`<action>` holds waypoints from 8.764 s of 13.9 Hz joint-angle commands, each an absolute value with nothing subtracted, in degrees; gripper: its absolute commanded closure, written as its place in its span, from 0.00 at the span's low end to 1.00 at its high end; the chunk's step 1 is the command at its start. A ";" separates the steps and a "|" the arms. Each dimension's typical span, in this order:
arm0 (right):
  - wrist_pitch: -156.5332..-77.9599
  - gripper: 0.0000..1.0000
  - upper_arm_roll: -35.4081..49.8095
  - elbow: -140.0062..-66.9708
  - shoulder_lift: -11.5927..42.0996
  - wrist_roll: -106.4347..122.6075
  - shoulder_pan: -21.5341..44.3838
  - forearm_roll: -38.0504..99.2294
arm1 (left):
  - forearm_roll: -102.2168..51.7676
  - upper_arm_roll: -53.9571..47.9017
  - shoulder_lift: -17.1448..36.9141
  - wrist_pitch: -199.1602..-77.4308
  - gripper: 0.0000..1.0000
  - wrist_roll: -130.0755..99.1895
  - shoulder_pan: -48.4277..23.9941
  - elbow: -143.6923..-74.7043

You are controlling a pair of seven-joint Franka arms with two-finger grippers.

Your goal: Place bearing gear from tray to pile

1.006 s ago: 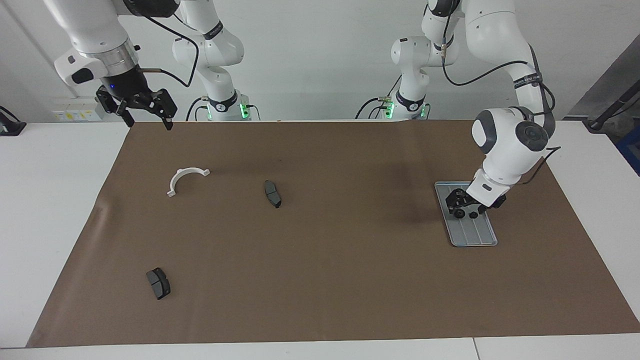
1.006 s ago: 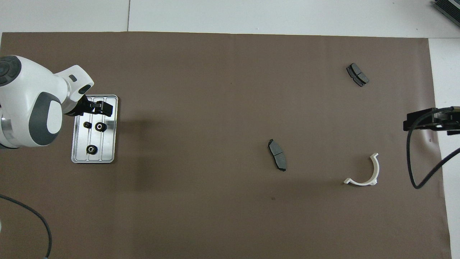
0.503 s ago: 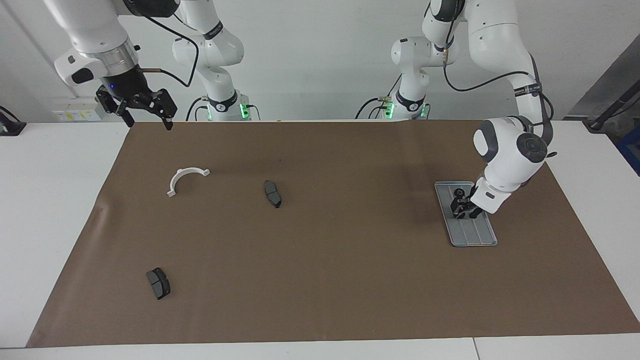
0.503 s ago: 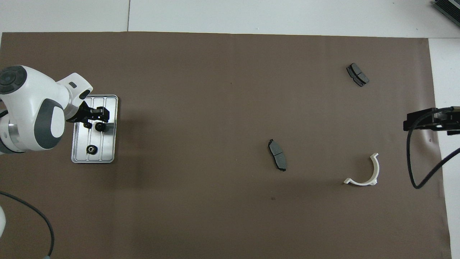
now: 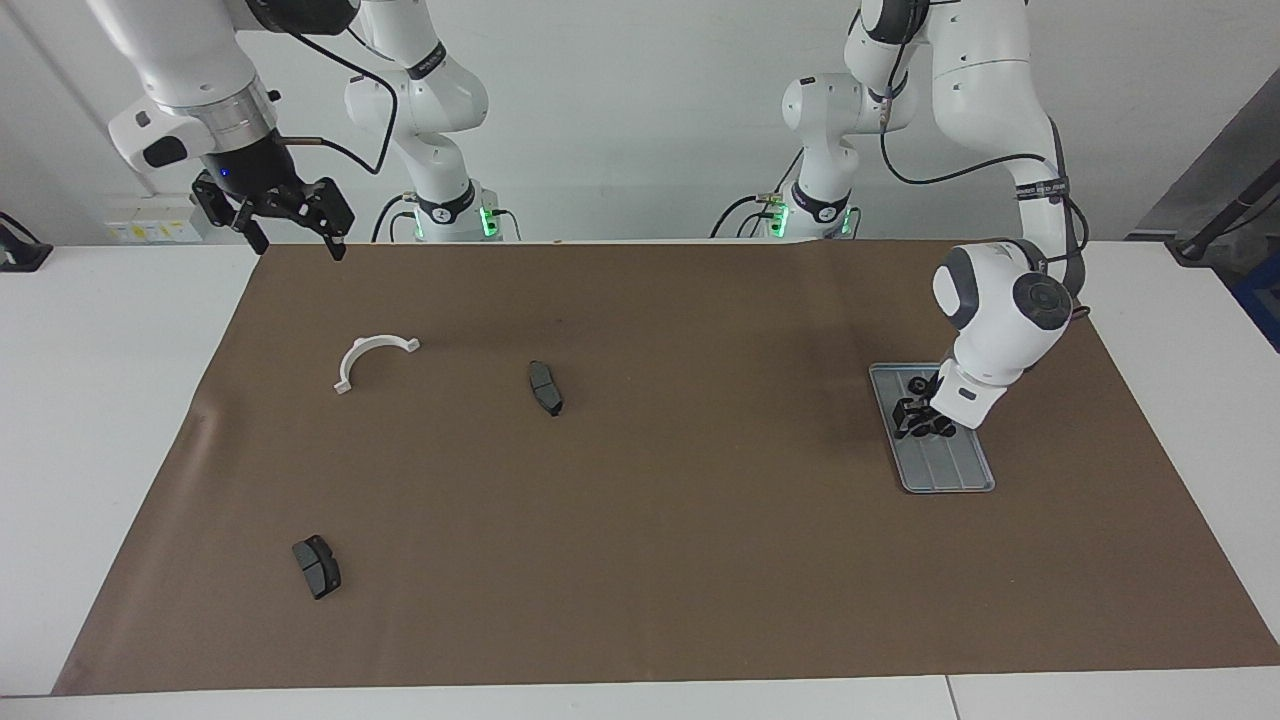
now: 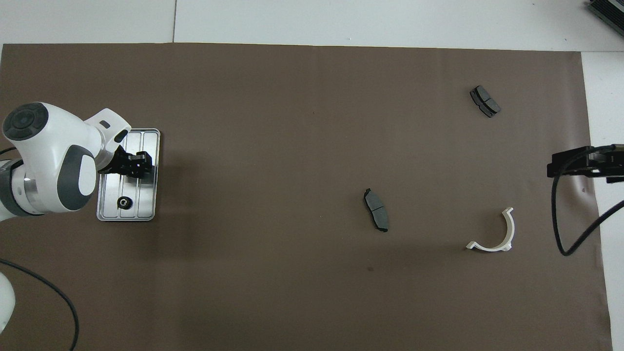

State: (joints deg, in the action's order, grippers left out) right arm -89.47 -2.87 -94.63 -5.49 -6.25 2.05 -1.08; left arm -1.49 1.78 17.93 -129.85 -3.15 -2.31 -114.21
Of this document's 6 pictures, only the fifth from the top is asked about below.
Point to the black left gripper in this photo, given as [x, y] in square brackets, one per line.
[922, 405]

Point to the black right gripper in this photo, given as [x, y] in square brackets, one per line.
[250, 170]

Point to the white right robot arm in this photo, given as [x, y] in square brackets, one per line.
[180, 60]

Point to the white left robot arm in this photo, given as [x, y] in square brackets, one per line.
[1000, 310]

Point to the silver metal tray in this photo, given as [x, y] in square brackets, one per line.
[945, 470]

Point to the white box with yellow labels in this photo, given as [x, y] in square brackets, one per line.
[150, 230]

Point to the brown table mat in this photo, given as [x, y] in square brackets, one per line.
[700, 550]

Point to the black desk clamp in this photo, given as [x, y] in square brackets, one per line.
[25, 255]

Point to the thin grey brake pad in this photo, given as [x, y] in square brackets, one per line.
[546, 390]

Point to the black pole stand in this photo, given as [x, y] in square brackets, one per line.
[1220, 225]

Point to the blue crate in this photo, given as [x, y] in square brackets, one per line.
[1262, 300]

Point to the thick grey brake pad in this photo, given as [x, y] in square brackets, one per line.
[318, 570]

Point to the grey panel board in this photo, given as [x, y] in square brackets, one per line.
[1200, 170]

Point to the white curved plastic bracket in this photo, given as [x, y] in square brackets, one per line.
[343, 383]

